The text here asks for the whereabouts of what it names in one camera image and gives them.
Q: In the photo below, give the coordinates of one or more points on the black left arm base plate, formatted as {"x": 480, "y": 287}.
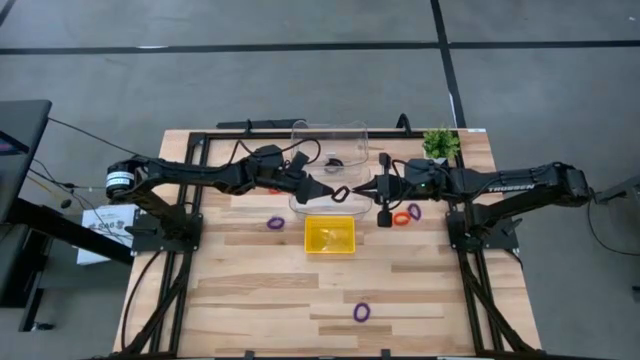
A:
{"x": 145, "y": 240}

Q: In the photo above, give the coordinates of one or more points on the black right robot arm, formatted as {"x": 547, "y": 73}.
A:
{"x": 500, "y": 185}

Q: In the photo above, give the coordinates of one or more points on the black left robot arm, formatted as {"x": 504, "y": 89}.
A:
{"x": 190, "y": 170}

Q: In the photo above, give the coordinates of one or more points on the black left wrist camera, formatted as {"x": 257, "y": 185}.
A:
{"x": 269, "y": 152}

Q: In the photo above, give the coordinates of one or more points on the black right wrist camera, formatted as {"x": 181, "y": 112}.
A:
{"x": 422, "y": 170}

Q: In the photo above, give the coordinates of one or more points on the yellow plastic basket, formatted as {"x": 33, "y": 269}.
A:
{"x": 330, "y": 235}

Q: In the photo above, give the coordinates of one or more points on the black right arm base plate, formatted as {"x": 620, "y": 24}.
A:
{"x": 500, "y": 242}

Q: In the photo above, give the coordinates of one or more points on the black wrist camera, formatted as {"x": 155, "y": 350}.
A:
{"x": 422, "y": 170}
{"x": 269, "y": 152}

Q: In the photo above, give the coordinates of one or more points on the black clamp hook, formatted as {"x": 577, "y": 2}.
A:
{"x": 403, "y": 120}

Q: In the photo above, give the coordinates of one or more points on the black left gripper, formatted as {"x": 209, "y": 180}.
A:
{"x": 272, "y": 175}

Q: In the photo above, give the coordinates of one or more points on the green plant in white pot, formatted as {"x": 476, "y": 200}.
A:
{"x": 440, "y": 142}

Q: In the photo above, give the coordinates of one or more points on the dark grey desk top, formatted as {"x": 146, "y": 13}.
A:
{"x": 25, "y": 120}

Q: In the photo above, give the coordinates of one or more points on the grey metal stand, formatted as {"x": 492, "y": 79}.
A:
{"x": 620, "y": 190}

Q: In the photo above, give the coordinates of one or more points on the black desk leg frame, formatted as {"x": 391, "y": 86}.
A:
{"x": 60, "y": 225}

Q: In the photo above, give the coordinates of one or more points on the black flat bar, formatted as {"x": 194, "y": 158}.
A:
{"x": 270, "y": 123}

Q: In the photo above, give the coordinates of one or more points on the black aluminium table frame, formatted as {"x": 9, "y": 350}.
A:
{"x": 225, "y": 135}

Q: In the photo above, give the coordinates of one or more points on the white printed paper sheet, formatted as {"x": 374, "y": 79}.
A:
{"x": 100, "y": 220}

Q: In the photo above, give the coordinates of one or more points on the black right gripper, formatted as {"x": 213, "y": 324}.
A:
{"x": 385, "y": 210}

